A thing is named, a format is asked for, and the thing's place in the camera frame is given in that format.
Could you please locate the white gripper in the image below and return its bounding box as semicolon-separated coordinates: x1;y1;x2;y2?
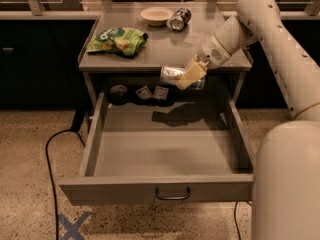
177;36;231;90

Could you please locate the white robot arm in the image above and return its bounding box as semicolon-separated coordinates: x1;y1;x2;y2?
177;0;320;240

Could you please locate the dark soda can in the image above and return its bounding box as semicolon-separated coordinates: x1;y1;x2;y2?
167;8;191;31

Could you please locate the grey open top drawer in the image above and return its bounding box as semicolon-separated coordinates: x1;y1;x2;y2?
59;92;253;205

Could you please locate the black item with labels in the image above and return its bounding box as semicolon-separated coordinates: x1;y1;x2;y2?
131;86;175;107

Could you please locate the beige bowl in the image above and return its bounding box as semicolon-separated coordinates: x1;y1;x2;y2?
140;7;173;27

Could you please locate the green chip bag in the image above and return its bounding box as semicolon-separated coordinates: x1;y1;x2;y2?
86;27;148;57

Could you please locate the grey cabinet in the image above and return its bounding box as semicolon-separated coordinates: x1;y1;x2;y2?
77;2;254;107

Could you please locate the black round object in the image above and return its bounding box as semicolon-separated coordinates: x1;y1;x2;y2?
108;85;129;105

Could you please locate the blue tape cross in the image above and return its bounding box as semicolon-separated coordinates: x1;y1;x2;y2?
58;211;91;240

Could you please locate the black drawer handle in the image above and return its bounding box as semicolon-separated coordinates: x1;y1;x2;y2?
155;187;191;201

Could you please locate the black cable left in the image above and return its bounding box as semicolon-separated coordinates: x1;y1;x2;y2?
44;129;86;240

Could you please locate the black cable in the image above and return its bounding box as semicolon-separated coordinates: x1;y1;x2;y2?
44;129;86;240
233;200;253;240

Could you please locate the black cable right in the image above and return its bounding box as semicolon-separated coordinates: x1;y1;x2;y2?
233;200;253;240

